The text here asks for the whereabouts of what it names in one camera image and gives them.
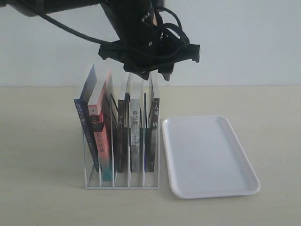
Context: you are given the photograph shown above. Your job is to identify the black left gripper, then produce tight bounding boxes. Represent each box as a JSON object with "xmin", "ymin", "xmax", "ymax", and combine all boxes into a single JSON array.
[{"xmin": 99, "ymin": 0, "xmax": 200, "ymax": 81}]

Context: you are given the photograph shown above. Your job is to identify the black book white characters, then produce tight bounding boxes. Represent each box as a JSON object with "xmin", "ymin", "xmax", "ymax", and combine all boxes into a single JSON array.
[{"xmin": 144, "ymin": 73, "xmax": 161, "ymax": 173}]

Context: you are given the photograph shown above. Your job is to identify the pink red book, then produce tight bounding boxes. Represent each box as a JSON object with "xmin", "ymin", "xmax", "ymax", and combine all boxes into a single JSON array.
[{"xmin": 88, "ymin": 69, "xmax": 112, "ymax": 181}]

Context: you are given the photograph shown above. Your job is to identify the dark blue book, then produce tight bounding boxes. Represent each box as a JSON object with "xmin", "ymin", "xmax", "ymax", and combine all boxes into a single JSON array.
[{"xmin": 73, "ymin": 64, "xmax": 99, "ymax": 172}]

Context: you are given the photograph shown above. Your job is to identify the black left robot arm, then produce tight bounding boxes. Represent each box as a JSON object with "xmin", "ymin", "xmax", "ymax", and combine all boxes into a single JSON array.
[{"xmin": 0, "ymin": 0, "xmax": 200, "ymax": 81}]

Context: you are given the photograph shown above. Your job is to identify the grey white book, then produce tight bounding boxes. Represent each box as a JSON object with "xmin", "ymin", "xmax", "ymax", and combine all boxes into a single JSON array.
[{"xmin": 130, "ymin": 75, "xmax": 143, "ymax": 172}]

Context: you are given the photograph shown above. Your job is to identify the dark brown book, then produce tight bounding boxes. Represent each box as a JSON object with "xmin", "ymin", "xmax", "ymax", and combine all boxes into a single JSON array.
[{"xmin": 117, "ymin": 73, "xmax": 131, "ymax": 172}]

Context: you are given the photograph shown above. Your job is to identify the white plastic tray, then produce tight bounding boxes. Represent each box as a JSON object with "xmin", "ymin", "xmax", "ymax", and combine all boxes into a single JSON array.
[{"xmin": 162, "ymin": 115, "xmax": 261, "ymax": 199}]

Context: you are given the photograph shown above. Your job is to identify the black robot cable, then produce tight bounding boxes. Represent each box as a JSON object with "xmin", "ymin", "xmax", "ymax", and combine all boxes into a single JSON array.
[{"xmin": 37, "ymin": 7, "xmax": 190, "ymax": 59}]

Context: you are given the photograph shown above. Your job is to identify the white wire book rack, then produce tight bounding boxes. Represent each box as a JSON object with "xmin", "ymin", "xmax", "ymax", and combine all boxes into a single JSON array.
[{"xmin": 79, "ymin": 70, "xmax": 161, "ymax": 190}]

